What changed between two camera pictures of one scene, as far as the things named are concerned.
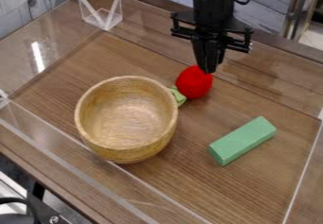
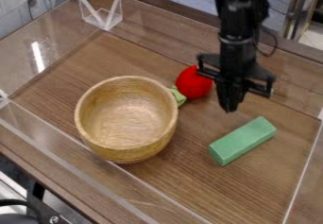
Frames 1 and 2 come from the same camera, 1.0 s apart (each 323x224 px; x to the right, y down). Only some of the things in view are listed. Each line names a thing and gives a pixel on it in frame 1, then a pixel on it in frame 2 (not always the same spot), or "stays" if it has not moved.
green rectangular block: (231, 146) stays
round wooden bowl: (127, 114) stays
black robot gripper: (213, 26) -> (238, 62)
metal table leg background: (301, 10) stays
